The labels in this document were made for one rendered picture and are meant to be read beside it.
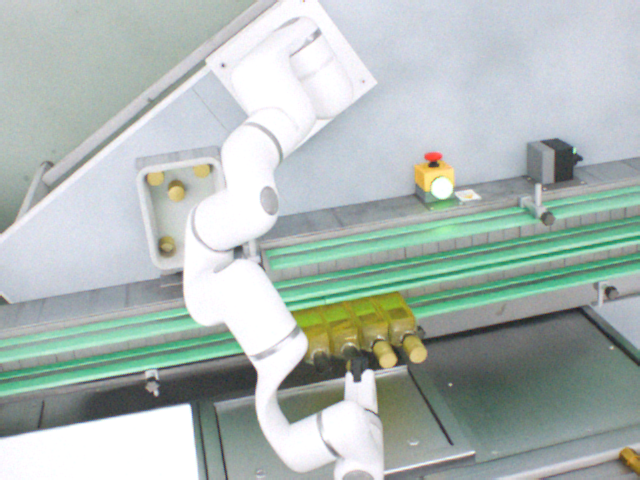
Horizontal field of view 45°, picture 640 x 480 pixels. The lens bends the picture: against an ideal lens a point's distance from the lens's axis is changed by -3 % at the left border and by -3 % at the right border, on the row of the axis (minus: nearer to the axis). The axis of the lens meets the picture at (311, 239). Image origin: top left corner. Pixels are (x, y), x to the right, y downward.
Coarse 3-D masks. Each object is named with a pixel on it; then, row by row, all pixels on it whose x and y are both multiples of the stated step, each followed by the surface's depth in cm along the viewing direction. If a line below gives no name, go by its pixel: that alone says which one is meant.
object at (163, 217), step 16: (192, 160) 155; (208, 160) 155; (144, 176) 158; (176, 176) 163; (192, 176) 163; (208, 176) 164; (144, 192) 156; (160, 192) 163; (192, 192) 165; (208, 192) 165; (144, 208) 156; (160, 208) 165; (176, 208) 165; (160, 224) 166; (176, 224) 167; (176, 240) 168; (160, 256) 164; (176, 256) 165
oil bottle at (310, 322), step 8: (296, 312) 158; (304, 312) 158; (312, 312) 158; (296, 320) 155; (304, 320) 155; (312, 320) 155; (320, 320) 154; (304, 328) 152; (312, 328) 152; (320, 328) 151; (312, 336) 149; (320, 336) 149; (328, 336) 149; (312, 344) 147; (320, 344) 147; (328, 344) 148; (328, 352) 148; (304, 360) 149; (312, 360) 148
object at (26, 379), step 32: (480, 288) 172; (512, 288) 170; (544, 288) 168; (128, 352) 161; (160, 352) 161; (192, 352) 159; (224, 352) 158; (0, 384) 155; (32, 384) 153; (64, 384) 154
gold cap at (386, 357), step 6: (384, 342) 146; (378, 348) 145; (384, 348) 144; (390, 348) 144; (378, 354) 144; (384, 354) 143; (390, 354) 143; (378, 360) 143; (384, 360) 143; (390, 360) 143; (384, 366) 143; (390, 366) 144
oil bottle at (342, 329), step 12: (324, 312) 157; (336, 312) 157; (348, 312) 156; (324, 324) 155; (336, 324) 152; (348, 324) 152; (336, 336) 149; (348, 336) 148; (336, 348) 149; (360, 348) 150
